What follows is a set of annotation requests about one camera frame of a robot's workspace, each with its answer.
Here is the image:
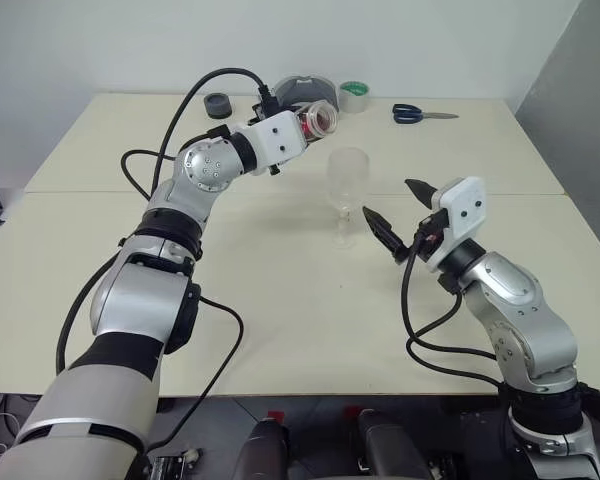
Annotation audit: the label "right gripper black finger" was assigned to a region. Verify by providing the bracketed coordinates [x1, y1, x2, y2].
[404, 178, 437, 209]
[362, 205, 407, 259]

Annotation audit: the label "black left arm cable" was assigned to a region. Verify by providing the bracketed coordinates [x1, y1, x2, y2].
[54, 67, 281, 451]

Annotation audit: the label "blue handled scissors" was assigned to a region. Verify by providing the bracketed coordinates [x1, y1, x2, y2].
[392, 102, 460, 125]

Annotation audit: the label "grey curved visor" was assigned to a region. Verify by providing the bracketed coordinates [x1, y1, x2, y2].
[272, 75, 341, 114]

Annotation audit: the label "dark rounded shape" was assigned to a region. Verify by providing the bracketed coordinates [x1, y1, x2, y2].
[357, 408, 429, 480]
[232, 418, 289, 480]

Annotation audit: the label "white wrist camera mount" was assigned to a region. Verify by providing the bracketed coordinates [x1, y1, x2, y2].
[427, 175, 487, 274]
[239, 112, 309, 174]

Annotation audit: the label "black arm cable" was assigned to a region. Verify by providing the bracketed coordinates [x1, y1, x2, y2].
[399, 234, 511, 396]
[54, 67, 281, 451]

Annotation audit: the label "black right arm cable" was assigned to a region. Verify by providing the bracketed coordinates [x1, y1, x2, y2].
[399, 234, 511, 396]

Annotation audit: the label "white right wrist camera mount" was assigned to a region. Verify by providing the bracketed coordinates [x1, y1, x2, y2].
[427, 175, 487, 274]

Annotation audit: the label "clear wine glass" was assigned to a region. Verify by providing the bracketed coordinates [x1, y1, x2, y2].
[327, 148, 371, 250]

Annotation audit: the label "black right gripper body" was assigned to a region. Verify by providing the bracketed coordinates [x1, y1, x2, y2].
[394, 210, 450, 262]

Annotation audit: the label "black round cap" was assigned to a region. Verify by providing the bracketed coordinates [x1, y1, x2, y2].
[203, 92, 233, 120]

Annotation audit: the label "silver tape roll green core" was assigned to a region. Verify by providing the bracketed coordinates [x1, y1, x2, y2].
[338, 80, 371, 115]

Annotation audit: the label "grey partition panel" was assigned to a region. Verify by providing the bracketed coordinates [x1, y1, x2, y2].
[513, 0, 600, 321]

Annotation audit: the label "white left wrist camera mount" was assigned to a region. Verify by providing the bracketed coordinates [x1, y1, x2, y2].
[239, 112, 309, 174]

